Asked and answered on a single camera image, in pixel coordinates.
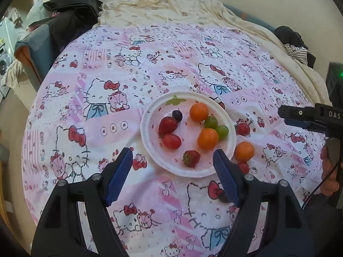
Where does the green grape in plate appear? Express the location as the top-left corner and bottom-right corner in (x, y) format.
(204, 115), (218, 129)

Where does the red cherry tomato far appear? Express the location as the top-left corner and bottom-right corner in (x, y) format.
(235, 123), (251, 136)

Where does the right hand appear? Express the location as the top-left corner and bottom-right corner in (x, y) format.
(320, 145), (341, 197)

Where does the black cable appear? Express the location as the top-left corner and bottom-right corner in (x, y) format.
(301, 160), (341, 211)

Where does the strawberry in plate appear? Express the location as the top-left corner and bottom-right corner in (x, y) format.
(158, 117), (178, 138)

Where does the blueberry in plate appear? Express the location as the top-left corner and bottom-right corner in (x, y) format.
(172, 110), (183, 123)

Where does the red strawberry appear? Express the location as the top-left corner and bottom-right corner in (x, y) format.
(183, 150), (201, 169)

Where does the white paper plate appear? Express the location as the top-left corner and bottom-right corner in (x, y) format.
(140, 91), (237, 178)

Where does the orange beside plate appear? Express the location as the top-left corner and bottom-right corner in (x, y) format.
(234, 142), (255, 162)

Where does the large orange tangerine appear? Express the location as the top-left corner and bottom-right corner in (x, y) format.
(197, 128), (219, 150)

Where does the dark purple grape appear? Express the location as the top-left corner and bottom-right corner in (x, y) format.
(218, 193), (230, 204)

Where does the blue orange cushion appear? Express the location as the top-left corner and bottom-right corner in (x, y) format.
(14, 24), (59, 91)

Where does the black clothes pile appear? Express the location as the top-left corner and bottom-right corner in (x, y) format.
(43, 0), (102, 51)

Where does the cream floral blanket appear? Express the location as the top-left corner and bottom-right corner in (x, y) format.
(98, 0), (331, 105)

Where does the green grape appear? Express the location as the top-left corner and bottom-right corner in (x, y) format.
(215, 125), (229, 140)
(204, 115), (218, 129)

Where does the small orange in plate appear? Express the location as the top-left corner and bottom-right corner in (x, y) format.
(189, 103), (209, 123)

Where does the red cherry tomato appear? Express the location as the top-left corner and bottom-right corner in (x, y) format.
(238, 162), (250, 174)
(235, 123), (251, 136)

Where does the striped dark clothing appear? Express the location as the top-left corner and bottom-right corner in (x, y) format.
(274, 26), (316, 68)

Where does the red cherry tomato near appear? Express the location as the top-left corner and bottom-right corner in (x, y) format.
(238, 162), (250, 174)

